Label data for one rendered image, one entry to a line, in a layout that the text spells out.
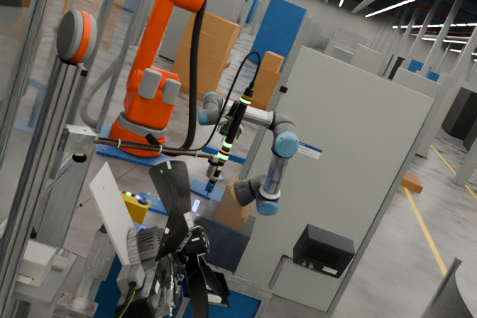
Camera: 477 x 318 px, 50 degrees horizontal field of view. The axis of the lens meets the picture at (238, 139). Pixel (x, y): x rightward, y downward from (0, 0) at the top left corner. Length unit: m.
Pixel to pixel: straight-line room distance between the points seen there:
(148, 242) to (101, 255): 0.19
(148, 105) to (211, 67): 4.28
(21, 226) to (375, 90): 2.84
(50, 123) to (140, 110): 4.26
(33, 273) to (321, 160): 2.51
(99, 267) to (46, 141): 0.66
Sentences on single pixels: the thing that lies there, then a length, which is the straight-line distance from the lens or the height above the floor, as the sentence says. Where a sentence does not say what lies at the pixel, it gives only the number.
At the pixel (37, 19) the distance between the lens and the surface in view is 1.66.
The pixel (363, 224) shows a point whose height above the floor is 0.86.
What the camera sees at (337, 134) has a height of 1.48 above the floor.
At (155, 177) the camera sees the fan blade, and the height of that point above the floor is 1.39.
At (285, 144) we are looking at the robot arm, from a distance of 2.46.
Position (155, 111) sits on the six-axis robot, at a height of 0.59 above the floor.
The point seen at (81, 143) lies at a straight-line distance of 1.75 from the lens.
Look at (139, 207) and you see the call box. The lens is 2.56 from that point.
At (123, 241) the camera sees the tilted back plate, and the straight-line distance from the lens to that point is 2.08.
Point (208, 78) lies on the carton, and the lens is 10.08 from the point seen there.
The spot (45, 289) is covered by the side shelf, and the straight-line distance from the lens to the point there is 2.22.
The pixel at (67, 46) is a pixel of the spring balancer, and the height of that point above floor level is 1.86.
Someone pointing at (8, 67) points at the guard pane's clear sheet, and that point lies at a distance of 1.62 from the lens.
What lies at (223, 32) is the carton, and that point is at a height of 1.38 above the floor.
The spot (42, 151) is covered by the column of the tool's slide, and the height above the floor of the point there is 1.51.
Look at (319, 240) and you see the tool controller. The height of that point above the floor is 1.23.
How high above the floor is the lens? 2.18
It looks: 15 degrees down
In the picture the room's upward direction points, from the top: 22 degrees clockwise
